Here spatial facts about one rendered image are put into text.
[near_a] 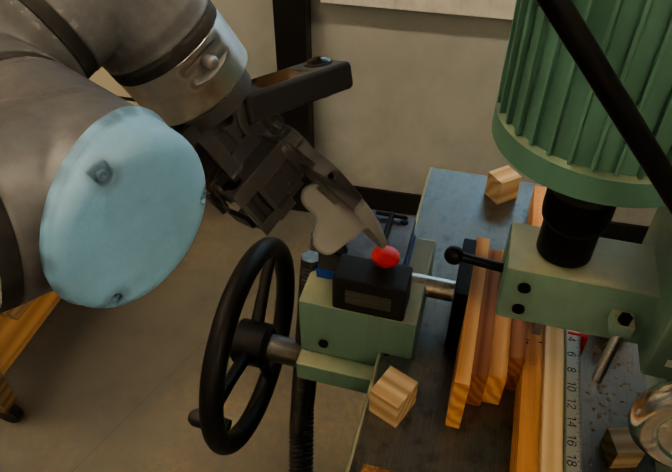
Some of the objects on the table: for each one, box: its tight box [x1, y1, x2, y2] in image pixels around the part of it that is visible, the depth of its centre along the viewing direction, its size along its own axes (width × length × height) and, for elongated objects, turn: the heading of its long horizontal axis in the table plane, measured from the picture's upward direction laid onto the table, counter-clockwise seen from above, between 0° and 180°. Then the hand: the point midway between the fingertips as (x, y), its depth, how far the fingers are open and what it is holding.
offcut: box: [369, 366, 418, 428], centre depth 66 cm, size 4×4×4 cm
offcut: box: [484, 165, 522, 205], centre depth 92 cm, size 4×3×4 cm
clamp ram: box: [411, 238, 477, 348], centre depth 73 cm, size 9×8×9 cm
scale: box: [566, 330, 582, 472], centre depth 69 cm, size 50×1×1 cm, turn 164°
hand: (336, 220), depth 63 cm, fingers open, 14 cm apart
